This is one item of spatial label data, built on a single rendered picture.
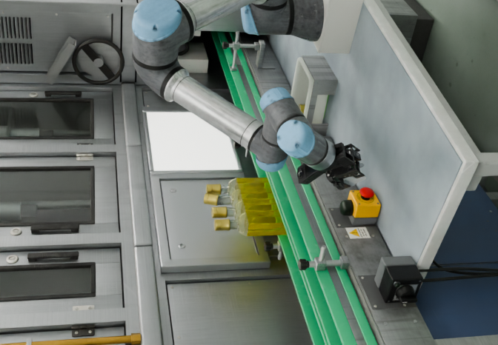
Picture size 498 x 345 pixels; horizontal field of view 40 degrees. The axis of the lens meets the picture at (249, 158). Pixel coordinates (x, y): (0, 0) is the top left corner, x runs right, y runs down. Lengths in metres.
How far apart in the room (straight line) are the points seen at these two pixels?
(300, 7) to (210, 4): 0.35
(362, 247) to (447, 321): 0.29
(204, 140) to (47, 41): 0.79
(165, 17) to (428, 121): 0.67
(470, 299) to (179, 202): 1.01
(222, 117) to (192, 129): 1.01
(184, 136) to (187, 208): 0.43
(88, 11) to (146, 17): 1.19
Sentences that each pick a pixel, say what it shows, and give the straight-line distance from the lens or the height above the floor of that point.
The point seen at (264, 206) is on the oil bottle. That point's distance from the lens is 2.09.
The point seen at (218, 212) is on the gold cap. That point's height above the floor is 1.14.
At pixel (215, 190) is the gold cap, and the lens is 2.16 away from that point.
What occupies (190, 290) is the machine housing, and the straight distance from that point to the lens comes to 2.06.
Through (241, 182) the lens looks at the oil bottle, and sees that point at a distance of 2.18.
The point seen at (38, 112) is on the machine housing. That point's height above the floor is 1.73.
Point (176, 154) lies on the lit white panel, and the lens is 2.53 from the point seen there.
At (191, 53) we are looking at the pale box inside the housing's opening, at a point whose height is 1.07.
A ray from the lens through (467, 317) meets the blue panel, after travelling 1.78.
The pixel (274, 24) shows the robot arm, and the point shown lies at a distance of 2.02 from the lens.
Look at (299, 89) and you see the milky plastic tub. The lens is 2.36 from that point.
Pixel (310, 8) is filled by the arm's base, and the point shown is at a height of 0.89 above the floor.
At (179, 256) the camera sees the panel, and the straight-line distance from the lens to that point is 2.11.
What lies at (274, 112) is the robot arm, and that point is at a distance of 1.54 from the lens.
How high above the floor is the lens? 1.51
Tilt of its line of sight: 13 degrees down
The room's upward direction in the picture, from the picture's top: 91 degrees counter-clockwise
